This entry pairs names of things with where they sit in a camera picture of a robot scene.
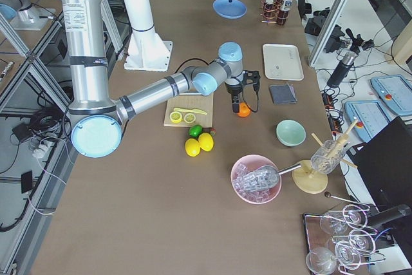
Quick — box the orange mandarin fruit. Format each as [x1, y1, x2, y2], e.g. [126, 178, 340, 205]
[236, 102, 251, 118]

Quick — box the green ceramic bowl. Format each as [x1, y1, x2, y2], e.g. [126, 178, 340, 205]
[276, 120, 306, 147]

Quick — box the yellow plastic knife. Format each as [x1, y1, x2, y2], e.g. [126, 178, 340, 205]
[173, 108, 208, 115]

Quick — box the cream rabbit tray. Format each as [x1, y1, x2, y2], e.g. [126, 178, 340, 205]
[263, 43, 304, 81]

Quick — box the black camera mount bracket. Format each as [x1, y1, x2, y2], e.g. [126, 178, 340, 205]
[241, 70, 260, 93]

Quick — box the lemon half slice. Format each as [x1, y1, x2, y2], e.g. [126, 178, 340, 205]
[183, 113, 196, 124]
[169, 111, 183, 124]

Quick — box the white camera pole base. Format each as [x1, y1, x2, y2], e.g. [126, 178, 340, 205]
[124, 0, 173, 72]

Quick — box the wooden cutting board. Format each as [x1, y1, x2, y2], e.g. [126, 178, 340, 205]
[164, 94, 214, 128]

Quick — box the green lime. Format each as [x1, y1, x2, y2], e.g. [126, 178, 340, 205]
[189, 124, 203, 138]

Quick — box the grey folded cloth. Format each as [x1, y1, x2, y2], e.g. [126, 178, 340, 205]
[269, 84, 297, 104]

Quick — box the blue plate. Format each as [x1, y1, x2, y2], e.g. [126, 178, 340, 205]
[212, 0, 247, 19]

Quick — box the metal ice scoop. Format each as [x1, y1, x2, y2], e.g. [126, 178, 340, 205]
[239, 163, 301, 192]

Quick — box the blue teach pendant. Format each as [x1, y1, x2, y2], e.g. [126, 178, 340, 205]
[344, 100, 392, 142]
[370, 75, 411, 116]

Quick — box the yellow lemon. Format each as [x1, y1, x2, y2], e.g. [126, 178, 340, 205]
[198, 133, 214, 151]
[185, 138, 200, 157]

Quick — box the black monitor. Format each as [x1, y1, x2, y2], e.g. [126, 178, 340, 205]
[348, 115, 412, 214]

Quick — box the tea bottle white cap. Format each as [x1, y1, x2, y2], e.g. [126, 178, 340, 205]
[276, 0, 292, 25]

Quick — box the wooden cup stand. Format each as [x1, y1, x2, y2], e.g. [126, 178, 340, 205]
[292, 119, 357, 194]

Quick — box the pink bowl with ice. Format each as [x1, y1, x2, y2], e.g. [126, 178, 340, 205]
[230, 155, 282, 204]

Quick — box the copper wire bottle rack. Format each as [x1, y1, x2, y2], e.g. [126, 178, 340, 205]
[261, 0, 287, 25]

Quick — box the black thermos bottle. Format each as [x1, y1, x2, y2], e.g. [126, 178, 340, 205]
[326, 51, 357, 88]

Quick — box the clear glass mug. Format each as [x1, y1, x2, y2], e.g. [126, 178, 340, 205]
[310, 140, 346, 175]

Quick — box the wine glass rack tray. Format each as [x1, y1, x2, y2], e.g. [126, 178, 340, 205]
[303, 204, 386, 274]

